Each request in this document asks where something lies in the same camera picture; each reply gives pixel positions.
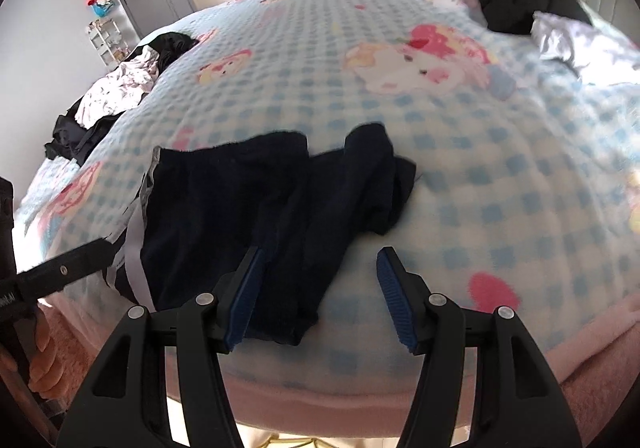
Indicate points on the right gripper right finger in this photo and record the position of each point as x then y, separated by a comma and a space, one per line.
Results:
517, 400

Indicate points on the navy blue striped shorts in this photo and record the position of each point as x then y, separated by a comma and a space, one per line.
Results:
265, 217

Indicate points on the person's left hand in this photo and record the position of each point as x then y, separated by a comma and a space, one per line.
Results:
46, 371

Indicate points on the silver plastic bag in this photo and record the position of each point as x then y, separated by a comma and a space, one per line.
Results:
598, 55

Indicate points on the white shelf rack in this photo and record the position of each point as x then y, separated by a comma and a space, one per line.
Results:
106, 38

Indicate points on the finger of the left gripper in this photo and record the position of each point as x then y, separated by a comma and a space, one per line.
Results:
54, 274

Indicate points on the black garment in pile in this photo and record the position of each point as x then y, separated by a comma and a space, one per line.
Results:
73, 142

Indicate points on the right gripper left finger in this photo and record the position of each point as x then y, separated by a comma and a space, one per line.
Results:
152, 357

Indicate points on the red blue plush toy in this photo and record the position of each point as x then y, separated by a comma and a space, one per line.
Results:
101, 8

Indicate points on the blue checkered cartoon blanket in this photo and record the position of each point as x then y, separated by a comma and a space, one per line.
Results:
524, 195

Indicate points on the pink patterned garment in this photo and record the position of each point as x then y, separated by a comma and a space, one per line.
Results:
120, 90

